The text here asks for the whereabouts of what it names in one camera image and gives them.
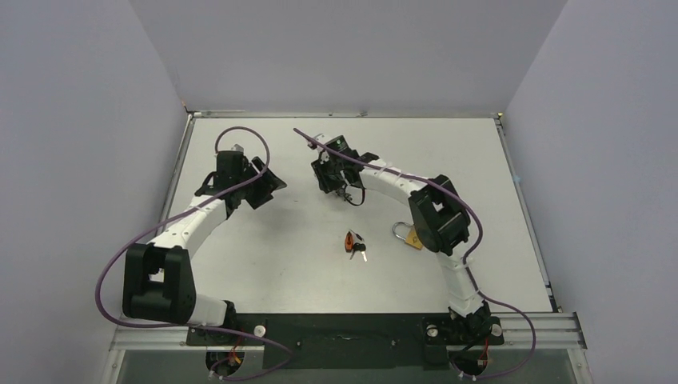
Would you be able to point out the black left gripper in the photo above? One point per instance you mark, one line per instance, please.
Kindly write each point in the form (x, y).
(266, 188)

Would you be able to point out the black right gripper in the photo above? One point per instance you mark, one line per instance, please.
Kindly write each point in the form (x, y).
(330, 177)

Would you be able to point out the orange black padlock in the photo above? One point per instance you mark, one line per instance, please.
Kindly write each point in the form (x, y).
(349, 241)

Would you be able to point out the black-headed keys bunch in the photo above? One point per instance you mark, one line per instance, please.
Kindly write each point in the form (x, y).
(359, 247)

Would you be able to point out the large brass padlock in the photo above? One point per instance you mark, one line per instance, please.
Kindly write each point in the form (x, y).
(406, 233)

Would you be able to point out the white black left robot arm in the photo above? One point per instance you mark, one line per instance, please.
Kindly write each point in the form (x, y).
(158, 279)

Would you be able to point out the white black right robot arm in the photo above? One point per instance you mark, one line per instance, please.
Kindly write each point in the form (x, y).
(440, 221)

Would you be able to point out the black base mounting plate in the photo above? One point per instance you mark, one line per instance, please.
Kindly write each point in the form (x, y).
(356, 341)

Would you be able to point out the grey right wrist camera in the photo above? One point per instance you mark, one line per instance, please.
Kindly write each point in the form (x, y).
(315, 141)

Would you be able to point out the aluminium table frame rail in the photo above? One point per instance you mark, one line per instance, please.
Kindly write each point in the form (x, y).
(550, 331)

